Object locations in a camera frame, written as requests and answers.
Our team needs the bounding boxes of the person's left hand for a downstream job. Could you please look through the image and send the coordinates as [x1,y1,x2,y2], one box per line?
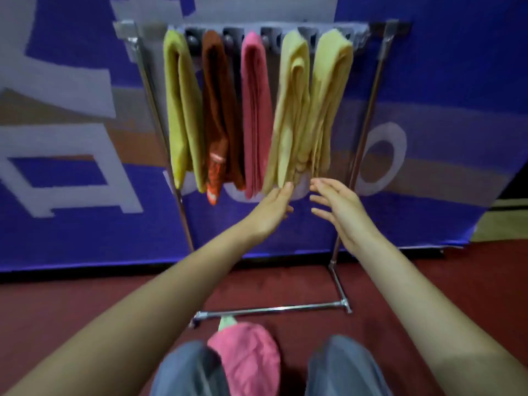
[242,181,295,245]

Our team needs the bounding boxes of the metal towel rack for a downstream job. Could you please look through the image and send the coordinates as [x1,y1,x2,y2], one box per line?
[112,19,414,329]

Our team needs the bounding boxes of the person's left forearm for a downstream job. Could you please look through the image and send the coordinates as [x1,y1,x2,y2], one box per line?
[4,225,266,396]

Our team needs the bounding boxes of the blue printed banner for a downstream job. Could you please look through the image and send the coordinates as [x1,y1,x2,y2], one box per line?
[0,0,528,273]

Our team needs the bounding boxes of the person's right forearm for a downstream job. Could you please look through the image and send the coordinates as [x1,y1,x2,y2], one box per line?
[349,234,528,396]

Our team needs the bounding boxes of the yellow patterned towel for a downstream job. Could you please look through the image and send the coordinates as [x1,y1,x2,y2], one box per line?
[162,29,207,194]

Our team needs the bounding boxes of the pink towel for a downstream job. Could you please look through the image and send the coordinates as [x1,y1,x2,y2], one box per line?
[240,31,274,200]
[206,322,282,396]

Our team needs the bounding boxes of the person's right hand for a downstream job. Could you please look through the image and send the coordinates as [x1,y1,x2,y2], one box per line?
[309,177,381,253]

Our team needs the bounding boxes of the orange brown patterned towel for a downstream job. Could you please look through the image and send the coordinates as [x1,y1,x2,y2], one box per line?
[201,29,248,206]

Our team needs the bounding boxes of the grey plastic hook rail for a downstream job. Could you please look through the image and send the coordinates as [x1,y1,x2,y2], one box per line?
[177,23,370,55]

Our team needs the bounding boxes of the person's grey trousers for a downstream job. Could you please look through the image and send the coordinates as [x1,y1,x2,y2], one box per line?
[149,334,393,396]

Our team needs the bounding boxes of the pale yellow striped towel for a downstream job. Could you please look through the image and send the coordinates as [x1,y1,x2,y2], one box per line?
[294,28,355,180]

